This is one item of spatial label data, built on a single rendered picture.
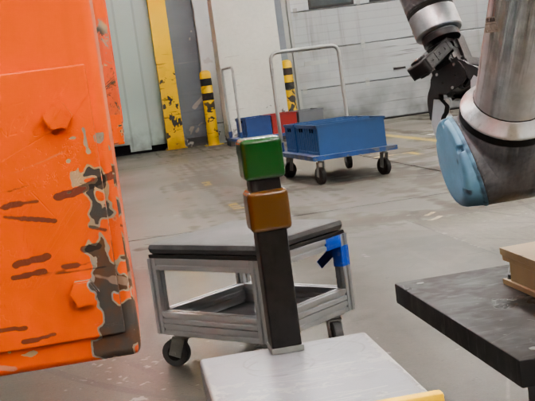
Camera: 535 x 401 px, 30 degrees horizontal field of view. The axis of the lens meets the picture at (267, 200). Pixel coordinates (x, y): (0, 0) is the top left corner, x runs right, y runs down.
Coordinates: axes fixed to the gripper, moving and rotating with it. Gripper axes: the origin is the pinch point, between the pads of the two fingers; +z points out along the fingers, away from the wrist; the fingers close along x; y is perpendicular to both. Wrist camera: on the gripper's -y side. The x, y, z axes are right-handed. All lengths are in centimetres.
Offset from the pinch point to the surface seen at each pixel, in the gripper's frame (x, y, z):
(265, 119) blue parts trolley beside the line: 554, 607, -295
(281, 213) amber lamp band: -25, -86, 22
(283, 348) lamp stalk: -19, -85, 34
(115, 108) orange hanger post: 257, 148, -141
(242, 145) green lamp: -26, -89, 15
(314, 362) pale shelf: -24, -86, 36
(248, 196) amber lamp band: -24, -88, 20
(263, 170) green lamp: -26, -87, 18
